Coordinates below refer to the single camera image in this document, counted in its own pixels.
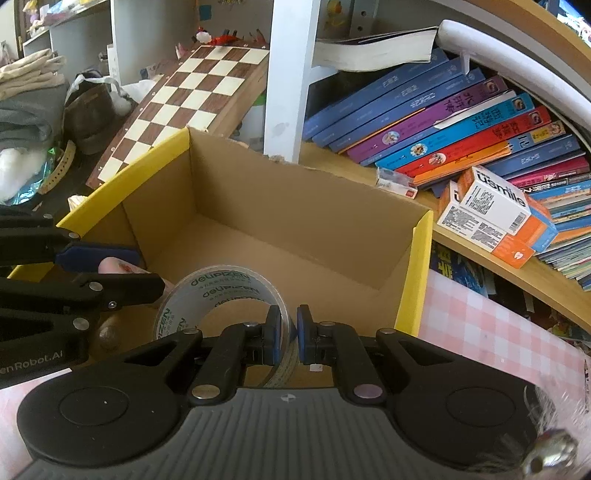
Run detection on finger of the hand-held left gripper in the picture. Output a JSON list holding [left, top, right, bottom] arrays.
[[0, 205, 141, 278], [0, 272, 166, 343]]

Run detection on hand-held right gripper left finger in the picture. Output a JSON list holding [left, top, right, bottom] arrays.
[[117, 305, 283, 408]]

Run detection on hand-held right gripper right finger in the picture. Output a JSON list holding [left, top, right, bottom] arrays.
[[295, 304, 459, 406]]

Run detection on small pink object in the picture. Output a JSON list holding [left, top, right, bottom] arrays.
[[98, 257, 141, 274]]

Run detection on clear tape roll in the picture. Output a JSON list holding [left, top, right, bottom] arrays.
[[152, 264, 296, 388]]

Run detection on yellow cardboard box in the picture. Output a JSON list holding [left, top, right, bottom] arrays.
[[55, 127, 435, 388]]

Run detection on shiny plastic wrap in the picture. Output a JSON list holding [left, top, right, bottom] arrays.
[[0, 147, 61, 206]]

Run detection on brown bag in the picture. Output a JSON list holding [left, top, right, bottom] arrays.
[[64, 69, 136, 156]]

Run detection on grey folded cloth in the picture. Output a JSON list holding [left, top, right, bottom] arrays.
[[0, 83, 70, 154]]

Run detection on stack of dark magazines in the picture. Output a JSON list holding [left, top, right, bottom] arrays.
[[428, 241, 498, 297]]

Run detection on pink checked table mat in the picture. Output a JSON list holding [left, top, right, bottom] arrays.
[[0, 268, 591, 462]]

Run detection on small red white box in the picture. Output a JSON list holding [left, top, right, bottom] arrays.
[[375, 167, 419, 199]]

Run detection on wooden chessboard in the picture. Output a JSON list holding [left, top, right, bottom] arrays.
[[85, 45, 271, 190]]

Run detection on beige folded cloth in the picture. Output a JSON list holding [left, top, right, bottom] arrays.
[[0, 48, 68, 100]]

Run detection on white orange blue toothpaste box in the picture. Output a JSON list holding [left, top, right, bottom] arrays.
[[457, 165, 559, 254]]

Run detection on row of colourful books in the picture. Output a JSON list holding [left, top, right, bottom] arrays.
[[302, 46, 591, 292]]

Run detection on small red white figure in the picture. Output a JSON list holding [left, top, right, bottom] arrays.
[[194, 26, 242, 47]]

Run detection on wooden bookshelf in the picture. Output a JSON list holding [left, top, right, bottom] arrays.
[[0, 0, 591, 333]]

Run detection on thick white paperback book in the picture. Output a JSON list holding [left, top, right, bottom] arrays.
[[314, 27, 439, 73]]

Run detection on white rolled tube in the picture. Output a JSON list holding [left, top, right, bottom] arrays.
[[436, 19, 591, 153]]

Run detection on beige strap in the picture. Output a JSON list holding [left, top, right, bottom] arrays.
[[39, 140, 77, 195]]

